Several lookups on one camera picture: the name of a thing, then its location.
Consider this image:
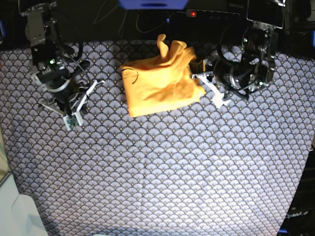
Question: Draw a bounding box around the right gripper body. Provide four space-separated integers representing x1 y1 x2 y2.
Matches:
31 66 86 111

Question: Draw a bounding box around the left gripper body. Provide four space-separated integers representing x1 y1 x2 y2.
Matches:
213 58 273 95

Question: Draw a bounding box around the yellow T-shirt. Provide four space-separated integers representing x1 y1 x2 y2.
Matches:
121 34 206 118

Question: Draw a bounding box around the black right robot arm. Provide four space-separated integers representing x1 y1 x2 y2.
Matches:
18 0 103 123

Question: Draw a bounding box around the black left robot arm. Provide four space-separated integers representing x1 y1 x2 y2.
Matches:
189 0 286 109

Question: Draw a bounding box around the black power strip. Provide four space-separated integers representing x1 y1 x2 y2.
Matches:
186 9 242 19

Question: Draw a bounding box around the blue fan-pattern tablecloth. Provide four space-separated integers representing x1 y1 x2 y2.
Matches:
0 40 315 236

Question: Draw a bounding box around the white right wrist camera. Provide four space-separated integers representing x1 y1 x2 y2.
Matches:
63 113 83 131

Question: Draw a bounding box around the blue base camera mount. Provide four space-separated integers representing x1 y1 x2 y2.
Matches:
119 0 188 10

